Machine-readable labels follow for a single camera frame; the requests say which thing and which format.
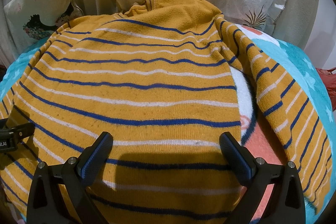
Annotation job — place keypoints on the teal cartoon fleece blanket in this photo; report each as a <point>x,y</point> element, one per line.
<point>302,69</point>

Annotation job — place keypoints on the mustard striped knit sweater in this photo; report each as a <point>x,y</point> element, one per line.
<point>147,98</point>

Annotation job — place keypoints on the cream bird-print cushion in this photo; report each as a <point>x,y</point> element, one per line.
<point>32,20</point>

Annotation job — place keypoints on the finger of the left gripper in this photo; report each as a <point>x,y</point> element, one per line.
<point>10,137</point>

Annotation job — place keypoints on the red plastic bag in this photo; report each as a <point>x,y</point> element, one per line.
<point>328,77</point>

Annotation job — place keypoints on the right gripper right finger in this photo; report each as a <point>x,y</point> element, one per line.
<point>286,203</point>

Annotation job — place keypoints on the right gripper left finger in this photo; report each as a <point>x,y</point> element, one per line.
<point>46,203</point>

